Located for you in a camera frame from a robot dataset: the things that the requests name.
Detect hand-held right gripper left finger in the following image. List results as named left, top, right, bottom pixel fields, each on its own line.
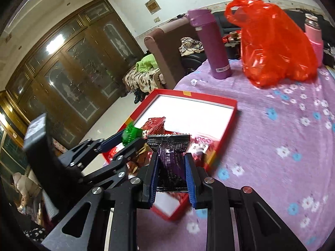
left=42, top=152, right=161, bottom=251

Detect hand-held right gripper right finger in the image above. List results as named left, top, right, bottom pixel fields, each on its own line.
left=184, top=153, right=308, bottom=251

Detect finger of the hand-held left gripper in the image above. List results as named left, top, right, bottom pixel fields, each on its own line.
left=78, top=137, right=148, bottom=191
left=58, top=132, right=129, bottom=168

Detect green candy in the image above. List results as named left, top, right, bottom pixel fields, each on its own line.
left=122, top=124, right=143, bottom=145

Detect black purple snack packet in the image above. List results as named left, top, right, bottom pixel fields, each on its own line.
left=147, top=133, right=191, bottom=192

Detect shallow red cardboard box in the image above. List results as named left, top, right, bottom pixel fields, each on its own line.
left=102, top=89, right=238, bottom=220

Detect brown gold snack packet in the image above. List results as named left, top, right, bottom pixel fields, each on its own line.
left=127, top=146, right=153, bottom=174

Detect red snack packet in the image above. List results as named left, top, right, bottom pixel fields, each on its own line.
left=141, top=117, right=166, bottom=136

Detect red white candy wrappers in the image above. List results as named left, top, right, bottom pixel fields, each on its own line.
left=187, top=134, right=214, bottom=163

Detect dark shoes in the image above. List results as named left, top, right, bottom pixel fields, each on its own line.
left=133, top=90, right=147, bottom=104

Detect brown patterned blanket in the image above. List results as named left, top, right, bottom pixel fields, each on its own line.
left=123, top=67, right=166, bottom=95

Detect wooden glass-door cabinet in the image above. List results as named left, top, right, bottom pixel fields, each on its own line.
left=0, top=0, right=147, bottom=147

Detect purple floral tablecloth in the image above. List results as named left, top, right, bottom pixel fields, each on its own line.
left=136, top=58, right=335, bottom=251

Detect green jacket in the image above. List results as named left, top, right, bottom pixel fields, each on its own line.
left=135, top=54, right=159, bottom=72

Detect black leather sofa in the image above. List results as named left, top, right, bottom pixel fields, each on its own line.
left=180, top=10, right=335, bottom=75

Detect brown armchair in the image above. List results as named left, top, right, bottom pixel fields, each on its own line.
left=144, top=17, right=205, bottom=89

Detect purple thermos bottle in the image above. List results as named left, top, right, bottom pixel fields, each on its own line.
left=187, top=9, right=233, bottom=79

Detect red plastic bag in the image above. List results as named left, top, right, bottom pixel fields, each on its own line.
left=224, top=0, right=319, bottom=88

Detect pink thermos bottle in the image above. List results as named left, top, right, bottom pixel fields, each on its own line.
left=304, top=13, right=324, bottom=66

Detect beige bag with cables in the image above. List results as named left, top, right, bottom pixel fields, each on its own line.
left=179, top=37, right=203, bottom=56

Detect yellow wall plaque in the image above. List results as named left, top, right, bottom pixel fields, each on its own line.
left=145, top=0, right=161, bottom=15

